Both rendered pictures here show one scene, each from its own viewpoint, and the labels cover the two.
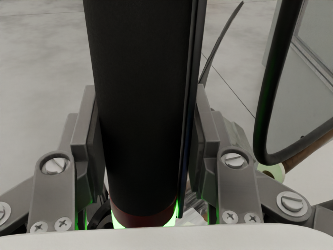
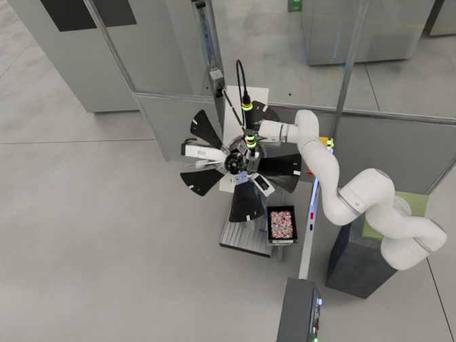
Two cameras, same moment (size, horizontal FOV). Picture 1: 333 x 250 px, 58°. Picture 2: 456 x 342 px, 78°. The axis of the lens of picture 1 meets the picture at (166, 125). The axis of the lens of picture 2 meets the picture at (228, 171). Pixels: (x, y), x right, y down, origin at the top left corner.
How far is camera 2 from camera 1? 1.30 m
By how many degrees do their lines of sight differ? 41
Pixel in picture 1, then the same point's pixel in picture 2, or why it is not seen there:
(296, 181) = (228, 129)
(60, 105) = (30, 265)
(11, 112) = (8, 310)
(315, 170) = (229, 123)
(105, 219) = (229, 163)
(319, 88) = (173, 102)
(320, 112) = (182, 109)
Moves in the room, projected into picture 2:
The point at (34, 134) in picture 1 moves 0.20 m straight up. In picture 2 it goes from (53, 288) to (38, 282)
